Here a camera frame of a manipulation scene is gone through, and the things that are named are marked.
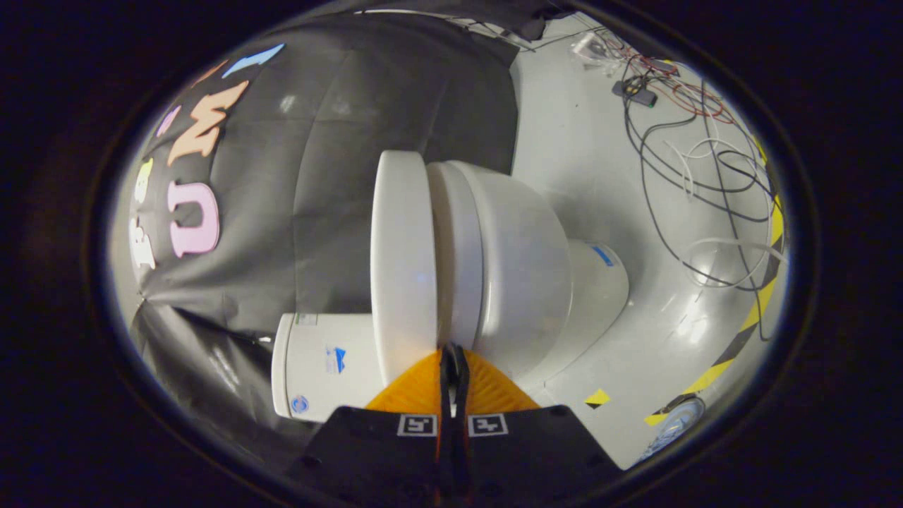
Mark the white toilet tank cover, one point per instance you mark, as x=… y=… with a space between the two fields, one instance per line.
x=282 y=367

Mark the clear plastic packet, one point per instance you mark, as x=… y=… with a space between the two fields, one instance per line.
x=591 y=48

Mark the small black electronic device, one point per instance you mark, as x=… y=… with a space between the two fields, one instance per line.
x=635 y=93

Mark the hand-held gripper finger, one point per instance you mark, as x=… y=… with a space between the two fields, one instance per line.
x=462 y=437
x=445 y=423

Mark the black backdrop cloth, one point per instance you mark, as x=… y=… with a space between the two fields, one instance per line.
x=317 y=176

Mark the round clear plastic object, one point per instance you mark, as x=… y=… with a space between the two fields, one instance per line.
x=674 y=427

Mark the yellow black hazard tape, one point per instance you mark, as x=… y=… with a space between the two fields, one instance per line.
x=758 y=310

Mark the white ceramic toilet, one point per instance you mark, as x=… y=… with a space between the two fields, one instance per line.
x=522 y=268

